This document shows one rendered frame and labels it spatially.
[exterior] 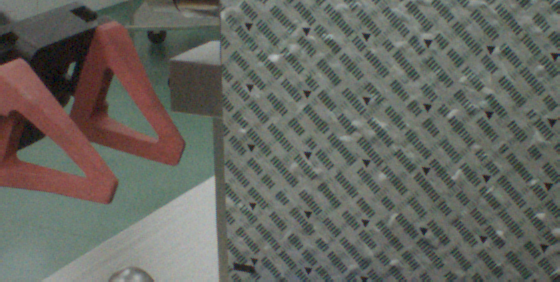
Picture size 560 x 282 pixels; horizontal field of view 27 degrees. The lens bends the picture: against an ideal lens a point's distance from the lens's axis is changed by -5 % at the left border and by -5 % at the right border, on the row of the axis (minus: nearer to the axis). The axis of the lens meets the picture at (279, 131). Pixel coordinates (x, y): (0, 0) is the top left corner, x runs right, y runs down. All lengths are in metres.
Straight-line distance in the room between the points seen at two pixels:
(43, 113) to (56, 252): 2.87
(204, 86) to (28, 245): 2.85
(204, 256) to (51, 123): 0.47
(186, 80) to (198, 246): 0.38
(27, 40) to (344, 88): 0.16
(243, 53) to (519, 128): 0.14
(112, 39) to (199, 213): 0.51
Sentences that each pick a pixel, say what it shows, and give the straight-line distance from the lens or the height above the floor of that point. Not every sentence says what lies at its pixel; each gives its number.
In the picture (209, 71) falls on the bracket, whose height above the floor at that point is 1.13.
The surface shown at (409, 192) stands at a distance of 0.54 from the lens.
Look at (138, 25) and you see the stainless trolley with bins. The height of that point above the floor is 0.26.
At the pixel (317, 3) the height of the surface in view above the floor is 1.19.
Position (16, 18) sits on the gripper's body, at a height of 1.17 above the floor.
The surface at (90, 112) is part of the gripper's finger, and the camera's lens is 0.63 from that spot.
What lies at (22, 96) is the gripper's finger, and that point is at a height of 1.15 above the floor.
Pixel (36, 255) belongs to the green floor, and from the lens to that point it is 3.41.
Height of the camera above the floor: 1.29
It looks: 17 degrees down
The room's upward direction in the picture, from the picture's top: 1 degrees counter-clockwise
